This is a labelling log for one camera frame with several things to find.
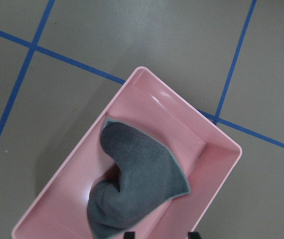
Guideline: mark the pink plastic bin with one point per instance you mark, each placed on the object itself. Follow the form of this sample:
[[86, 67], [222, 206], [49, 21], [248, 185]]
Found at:
[[205, 153]]

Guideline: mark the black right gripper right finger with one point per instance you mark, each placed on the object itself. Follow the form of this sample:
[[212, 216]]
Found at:
[[193, 235]]

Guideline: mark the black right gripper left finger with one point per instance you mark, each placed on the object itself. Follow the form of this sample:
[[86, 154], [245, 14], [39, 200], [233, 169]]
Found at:
[[129, 235]]

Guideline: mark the grey and pink cloth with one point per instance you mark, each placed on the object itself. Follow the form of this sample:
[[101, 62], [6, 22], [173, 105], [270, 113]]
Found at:
[[149, 175]]

